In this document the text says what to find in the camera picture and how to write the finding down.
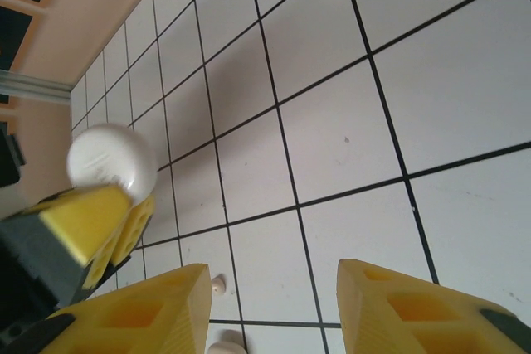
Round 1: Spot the white round plastic case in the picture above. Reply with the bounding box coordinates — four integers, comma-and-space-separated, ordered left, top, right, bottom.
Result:
66, 123, 159, 202

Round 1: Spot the small beige earbud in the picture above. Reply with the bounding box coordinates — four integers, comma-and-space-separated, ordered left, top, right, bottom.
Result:
210, 274, 227, 298

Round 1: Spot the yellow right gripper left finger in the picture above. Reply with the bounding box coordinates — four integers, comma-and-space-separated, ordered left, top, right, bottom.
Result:
0, 262, 214, 354

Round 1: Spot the aluminium corner post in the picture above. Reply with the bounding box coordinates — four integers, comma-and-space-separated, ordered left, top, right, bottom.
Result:
0, 70, 72, 103

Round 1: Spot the beige earbud charging case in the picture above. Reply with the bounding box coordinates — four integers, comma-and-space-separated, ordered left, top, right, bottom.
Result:
207, 330, 246, 354

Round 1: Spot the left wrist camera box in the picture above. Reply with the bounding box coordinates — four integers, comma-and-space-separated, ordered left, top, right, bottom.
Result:
0, 121, 27, 190

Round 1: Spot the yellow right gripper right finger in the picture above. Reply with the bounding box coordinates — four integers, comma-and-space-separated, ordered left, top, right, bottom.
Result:
335, 258, 531, 354

